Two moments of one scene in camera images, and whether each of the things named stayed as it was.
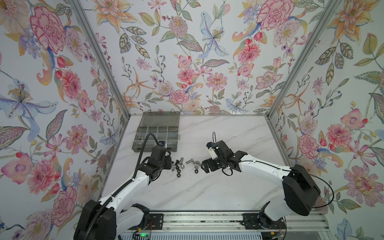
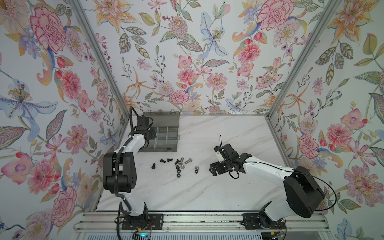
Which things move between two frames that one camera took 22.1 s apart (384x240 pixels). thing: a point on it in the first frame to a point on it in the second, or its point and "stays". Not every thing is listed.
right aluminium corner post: [329, 15] stays
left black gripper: [168, 159] to [153, 133]
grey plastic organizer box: [164, 125] stays
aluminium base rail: [182, 221] stays
